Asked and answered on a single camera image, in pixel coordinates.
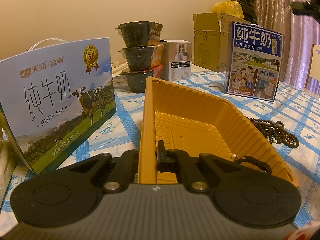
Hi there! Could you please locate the dark green bead necklace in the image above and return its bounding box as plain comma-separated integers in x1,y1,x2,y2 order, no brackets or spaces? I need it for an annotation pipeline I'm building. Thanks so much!
247,117,300,149

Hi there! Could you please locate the orange plastic tray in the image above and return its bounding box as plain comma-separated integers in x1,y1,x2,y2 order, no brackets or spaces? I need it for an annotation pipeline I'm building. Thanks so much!
138,77,299,186

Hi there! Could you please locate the pink shiny curtain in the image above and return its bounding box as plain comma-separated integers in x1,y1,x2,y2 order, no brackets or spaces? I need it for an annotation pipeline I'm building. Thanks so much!
253,0,319,94

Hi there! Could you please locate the cream wooden chair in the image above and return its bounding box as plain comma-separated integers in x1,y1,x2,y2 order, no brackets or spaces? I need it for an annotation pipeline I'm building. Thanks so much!
305,44,320,94

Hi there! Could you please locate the black handbag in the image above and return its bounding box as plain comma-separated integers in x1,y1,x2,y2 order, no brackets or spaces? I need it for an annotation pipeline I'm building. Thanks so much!
235,0,258,24

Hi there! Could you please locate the dark blue milk carton box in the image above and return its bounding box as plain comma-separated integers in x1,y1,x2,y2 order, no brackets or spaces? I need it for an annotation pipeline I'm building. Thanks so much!
225,22,284,102

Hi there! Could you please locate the yellow plastic bag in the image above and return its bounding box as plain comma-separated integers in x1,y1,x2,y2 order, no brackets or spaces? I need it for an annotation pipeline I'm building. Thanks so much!
211,0,244,20

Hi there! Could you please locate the light blue milk carton box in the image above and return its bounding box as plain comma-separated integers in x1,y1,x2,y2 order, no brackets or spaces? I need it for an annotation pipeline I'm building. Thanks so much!
1,37,116,174

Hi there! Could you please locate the brown cardboard box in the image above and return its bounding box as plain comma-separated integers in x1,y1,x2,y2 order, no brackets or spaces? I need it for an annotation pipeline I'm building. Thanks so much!
193,12,249,72

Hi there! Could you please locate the bottom black instant noodle bowl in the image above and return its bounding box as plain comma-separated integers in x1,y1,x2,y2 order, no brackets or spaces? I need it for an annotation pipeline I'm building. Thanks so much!
120,64,164,93

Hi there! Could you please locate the black instant noodle bowl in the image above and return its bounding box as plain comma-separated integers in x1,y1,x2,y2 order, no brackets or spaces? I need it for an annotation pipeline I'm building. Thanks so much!
120,64,164,93
120,44,164,72
116,21,163,48

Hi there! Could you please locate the small white product box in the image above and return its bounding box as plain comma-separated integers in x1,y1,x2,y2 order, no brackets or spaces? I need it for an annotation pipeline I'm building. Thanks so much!
160,40,192,82

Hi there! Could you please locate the middle black instant noodle bowl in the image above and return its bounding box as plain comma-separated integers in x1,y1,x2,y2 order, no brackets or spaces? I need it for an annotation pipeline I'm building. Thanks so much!
120,44,164,72

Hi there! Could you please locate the top black instant noodle bowl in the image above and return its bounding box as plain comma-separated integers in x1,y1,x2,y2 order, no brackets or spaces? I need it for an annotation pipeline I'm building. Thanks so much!
116,21,163,48

